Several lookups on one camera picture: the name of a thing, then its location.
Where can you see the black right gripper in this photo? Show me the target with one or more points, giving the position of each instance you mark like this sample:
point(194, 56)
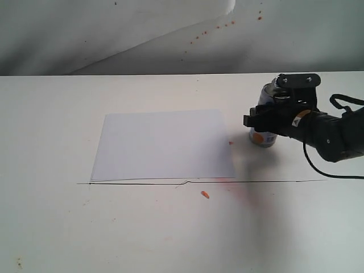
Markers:
point(302, 122)

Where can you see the white spray paint can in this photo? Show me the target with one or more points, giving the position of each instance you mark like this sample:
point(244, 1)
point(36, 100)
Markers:
point(270, 96)

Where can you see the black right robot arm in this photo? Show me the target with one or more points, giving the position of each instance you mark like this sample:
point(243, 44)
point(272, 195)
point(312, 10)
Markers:
point(353, 125)

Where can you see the orange paint blob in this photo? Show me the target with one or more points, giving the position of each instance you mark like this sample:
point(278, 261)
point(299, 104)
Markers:
point(205, 194)

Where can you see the white paper sheet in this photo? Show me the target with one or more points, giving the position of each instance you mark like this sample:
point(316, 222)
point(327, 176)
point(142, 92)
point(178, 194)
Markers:
point(163, 145)

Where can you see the white backdrop sheet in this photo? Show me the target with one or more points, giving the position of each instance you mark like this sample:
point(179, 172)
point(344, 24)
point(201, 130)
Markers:
point(179, 37)

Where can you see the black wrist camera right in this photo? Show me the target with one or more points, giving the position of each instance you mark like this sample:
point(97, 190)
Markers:
point(302, 87)

